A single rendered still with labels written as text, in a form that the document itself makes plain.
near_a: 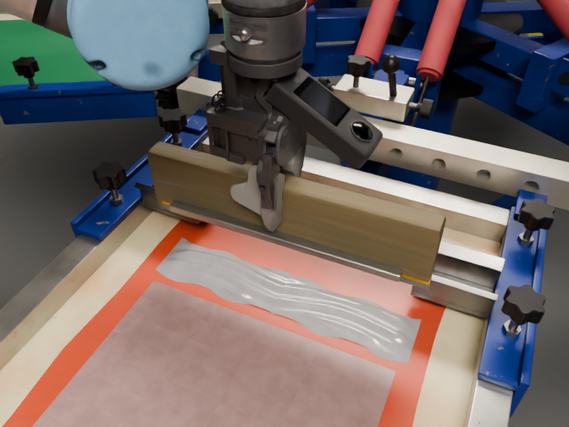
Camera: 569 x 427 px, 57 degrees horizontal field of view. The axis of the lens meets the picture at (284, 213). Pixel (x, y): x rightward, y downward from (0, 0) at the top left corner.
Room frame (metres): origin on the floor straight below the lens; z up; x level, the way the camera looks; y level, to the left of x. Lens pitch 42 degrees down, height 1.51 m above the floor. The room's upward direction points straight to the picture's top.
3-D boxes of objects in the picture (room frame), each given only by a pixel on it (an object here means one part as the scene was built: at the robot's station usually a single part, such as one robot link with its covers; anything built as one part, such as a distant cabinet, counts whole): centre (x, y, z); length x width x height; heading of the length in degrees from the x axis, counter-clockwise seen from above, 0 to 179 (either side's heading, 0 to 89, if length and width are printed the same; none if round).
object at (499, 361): (0.43, -0.29, 0.98); 0.30 x 0.05 x 0.07; 156
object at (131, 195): (0.66, 0.21, 0.98); 0.30 x 0.05 x 0.07; 156
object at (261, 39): (0.47, 0.02, 1.31); 0.08 x 0.08 x 0.05
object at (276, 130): (0.47, 0.03, 1.23); 0.09 x 0.08 x 0.12; 66
